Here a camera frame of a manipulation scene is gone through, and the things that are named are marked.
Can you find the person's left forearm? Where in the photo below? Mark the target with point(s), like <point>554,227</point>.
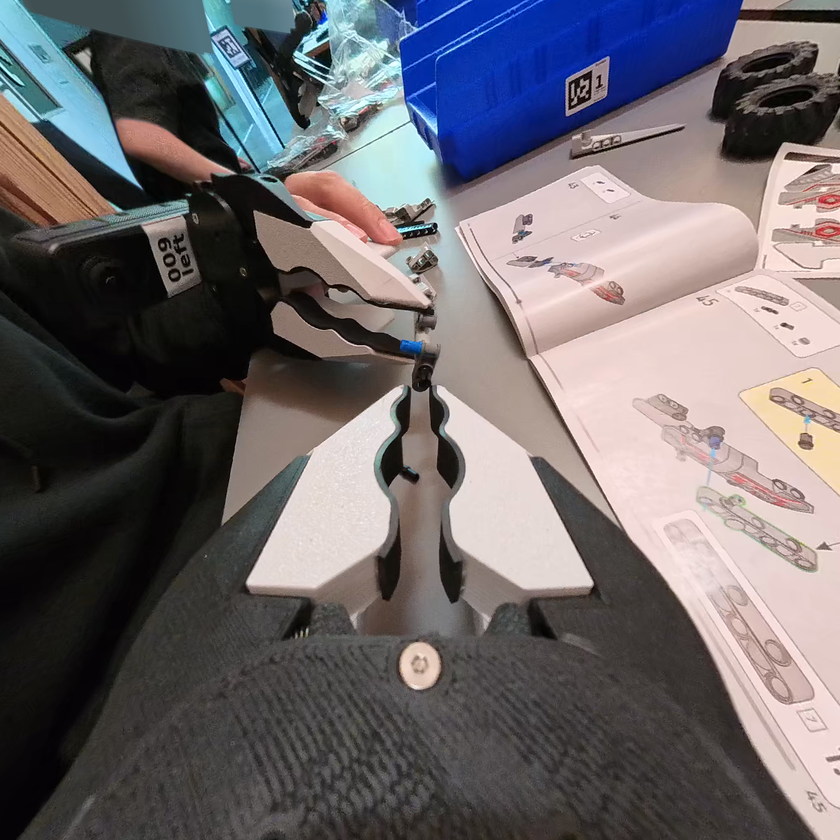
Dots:
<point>170,151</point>

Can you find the open instruction booklet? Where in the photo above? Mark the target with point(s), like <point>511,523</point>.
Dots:
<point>656,328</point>

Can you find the small grey toy connector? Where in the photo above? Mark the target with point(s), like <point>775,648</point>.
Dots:
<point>426,318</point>

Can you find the grey desk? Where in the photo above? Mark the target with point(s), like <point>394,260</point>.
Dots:
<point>689,177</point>

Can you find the grey connector with blue pin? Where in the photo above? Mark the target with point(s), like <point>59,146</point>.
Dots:
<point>430,351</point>

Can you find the blue bin with printed tag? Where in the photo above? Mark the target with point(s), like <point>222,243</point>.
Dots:
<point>525,85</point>

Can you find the sticker sheet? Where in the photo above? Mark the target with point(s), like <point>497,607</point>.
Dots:
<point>807,210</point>

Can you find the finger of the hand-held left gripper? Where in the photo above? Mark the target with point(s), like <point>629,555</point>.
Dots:
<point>348,259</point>
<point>315,338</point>

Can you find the black toy tyre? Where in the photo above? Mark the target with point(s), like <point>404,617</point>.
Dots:
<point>764,65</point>
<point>781,118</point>

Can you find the clear plastic bags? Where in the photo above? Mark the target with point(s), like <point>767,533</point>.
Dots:
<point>358,59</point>

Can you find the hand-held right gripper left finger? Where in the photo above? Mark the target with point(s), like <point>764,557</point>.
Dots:
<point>328,512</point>

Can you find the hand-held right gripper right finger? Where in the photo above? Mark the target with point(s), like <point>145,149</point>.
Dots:
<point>518,518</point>

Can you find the person's dark clothing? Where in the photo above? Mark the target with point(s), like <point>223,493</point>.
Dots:
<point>98,459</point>

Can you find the person's left hand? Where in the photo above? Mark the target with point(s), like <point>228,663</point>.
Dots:
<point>341,200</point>

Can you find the grey angled toy beam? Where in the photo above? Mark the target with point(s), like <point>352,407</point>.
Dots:
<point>407,210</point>

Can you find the long grey pointed toy piece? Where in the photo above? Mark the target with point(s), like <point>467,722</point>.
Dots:
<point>610,140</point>

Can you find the wooden panel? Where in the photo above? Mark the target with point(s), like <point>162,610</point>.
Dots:
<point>33,177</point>

